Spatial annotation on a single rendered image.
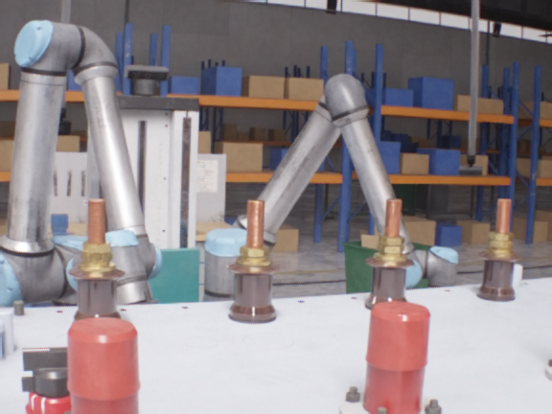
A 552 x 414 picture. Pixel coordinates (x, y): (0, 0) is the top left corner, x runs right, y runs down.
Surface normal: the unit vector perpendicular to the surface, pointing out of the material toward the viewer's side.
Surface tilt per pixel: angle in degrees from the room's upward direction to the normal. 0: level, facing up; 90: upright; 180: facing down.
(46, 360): 90
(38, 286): 103
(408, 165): 90
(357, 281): 94
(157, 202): 90
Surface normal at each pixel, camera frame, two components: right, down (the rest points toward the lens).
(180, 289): 0.44, 0.11
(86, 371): -0.19, 0.07
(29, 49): -0.61, -0.07
